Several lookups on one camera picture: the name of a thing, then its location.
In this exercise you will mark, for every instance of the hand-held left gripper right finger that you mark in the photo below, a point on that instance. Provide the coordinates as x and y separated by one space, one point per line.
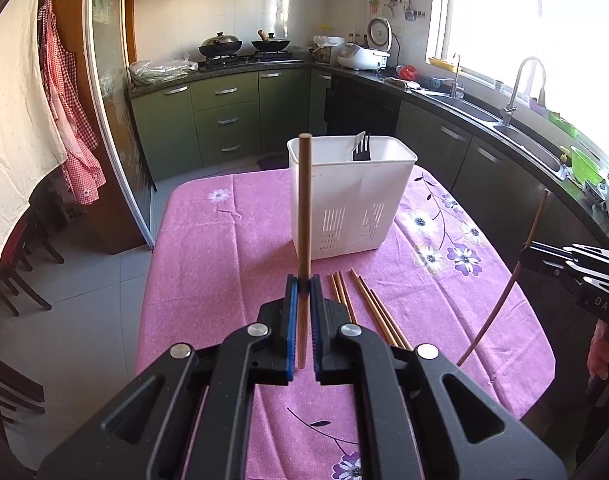
318 330

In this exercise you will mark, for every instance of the person's right hand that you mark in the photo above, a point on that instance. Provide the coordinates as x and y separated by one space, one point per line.
600 355

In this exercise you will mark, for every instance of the kitchen window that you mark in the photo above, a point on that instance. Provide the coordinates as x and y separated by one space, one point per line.
509 10

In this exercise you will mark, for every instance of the dark wooden chair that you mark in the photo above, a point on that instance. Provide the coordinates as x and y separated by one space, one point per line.
9 385
34 250

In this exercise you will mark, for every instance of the red plastic bag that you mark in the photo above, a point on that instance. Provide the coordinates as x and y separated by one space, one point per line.
408 72

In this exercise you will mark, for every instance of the red gingham apron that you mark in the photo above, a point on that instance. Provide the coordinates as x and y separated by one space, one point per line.
77 160

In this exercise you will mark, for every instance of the wooden chopstick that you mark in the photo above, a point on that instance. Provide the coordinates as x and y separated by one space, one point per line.
305 200
539 215

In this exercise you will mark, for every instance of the dark base cabinet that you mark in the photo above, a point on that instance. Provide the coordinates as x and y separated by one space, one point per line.
489 180

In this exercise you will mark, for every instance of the yellow tray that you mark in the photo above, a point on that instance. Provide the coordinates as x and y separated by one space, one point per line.
443 63

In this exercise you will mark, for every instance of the white hanging cloth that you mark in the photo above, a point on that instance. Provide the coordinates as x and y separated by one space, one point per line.
14 135

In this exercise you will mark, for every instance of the steel double sink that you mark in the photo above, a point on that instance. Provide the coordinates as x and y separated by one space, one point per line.
464 106

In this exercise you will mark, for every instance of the black wok with lid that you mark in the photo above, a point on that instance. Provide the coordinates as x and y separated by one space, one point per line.
219 46

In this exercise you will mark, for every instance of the glass sliding door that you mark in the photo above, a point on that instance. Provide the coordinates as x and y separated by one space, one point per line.
114 110

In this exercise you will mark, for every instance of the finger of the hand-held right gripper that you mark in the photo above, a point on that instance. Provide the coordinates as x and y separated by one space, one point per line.
584 254
544 262

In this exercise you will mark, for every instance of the tall steel faucet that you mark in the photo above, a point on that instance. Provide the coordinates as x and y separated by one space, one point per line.
510 105

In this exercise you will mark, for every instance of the green base cabinet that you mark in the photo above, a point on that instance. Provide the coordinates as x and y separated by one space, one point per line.
164 135

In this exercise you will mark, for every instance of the dark floor mat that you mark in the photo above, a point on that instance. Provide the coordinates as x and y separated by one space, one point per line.
273 161

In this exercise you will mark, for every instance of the bundle of wooden chopsticks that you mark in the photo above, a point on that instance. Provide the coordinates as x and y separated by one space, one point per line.
374 305

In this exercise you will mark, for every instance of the green colander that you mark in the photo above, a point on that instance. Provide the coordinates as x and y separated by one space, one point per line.
586 165

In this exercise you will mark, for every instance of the white rice cooker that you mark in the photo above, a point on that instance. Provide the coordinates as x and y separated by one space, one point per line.
359 55

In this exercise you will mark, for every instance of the bin with white bag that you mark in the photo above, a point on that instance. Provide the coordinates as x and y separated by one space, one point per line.
329 45

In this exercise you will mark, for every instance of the small steel faucet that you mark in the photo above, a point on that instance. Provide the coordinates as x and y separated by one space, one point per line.
456 80

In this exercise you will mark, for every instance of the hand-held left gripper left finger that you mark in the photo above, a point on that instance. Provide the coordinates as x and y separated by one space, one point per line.
292 330

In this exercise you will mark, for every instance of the clear plastic bag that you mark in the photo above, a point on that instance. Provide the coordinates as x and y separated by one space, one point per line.
159 70

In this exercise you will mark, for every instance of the wall utensil rack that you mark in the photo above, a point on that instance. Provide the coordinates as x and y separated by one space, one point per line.
409 7

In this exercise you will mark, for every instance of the white plastic utensil holder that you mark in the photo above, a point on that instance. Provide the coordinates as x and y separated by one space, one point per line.
349 185

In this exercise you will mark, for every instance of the gas stove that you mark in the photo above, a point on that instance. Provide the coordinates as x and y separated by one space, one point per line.
234 62

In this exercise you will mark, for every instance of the pink floral tablecloth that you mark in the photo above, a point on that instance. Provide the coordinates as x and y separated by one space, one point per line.
224 270

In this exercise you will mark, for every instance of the green tray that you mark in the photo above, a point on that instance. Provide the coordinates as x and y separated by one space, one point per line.
563 122

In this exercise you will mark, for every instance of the blue basket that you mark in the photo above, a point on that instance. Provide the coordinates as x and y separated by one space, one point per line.
430 81

